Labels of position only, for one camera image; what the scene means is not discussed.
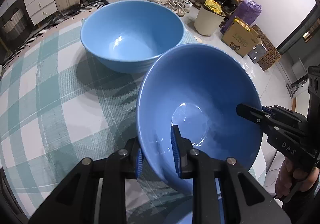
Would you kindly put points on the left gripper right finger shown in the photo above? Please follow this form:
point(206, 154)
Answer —
point(223, 191)

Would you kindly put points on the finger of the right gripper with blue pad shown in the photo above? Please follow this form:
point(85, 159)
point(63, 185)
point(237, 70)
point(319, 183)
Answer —
point(258, 116)

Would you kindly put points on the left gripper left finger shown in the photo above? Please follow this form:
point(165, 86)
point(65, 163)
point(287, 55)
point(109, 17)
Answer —
point(93, 187)

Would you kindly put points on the blue bowl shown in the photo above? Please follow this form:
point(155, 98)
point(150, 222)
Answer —
point(129, 36)
point(196, 87)

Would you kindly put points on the person's right hand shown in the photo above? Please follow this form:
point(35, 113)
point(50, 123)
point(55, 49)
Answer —
point(288, 173)

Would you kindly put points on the cardboard box with cat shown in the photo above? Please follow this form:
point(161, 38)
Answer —
point(241, 37)

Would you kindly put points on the teal checked tablecloth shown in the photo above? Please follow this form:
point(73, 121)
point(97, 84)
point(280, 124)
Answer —
point(59, 104)

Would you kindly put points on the purple plastic bag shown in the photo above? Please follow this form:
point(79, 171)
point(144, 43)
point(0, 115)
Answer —
point(248, 11)

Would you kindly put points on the beige trash bin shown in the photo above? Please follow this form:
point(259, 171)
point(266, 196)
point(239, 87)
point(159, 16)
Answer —
point(209, 18)

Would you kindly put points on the laundry basket under desk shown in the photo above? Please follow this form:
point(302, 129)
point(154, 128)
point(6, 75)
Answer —
point(16, 28)

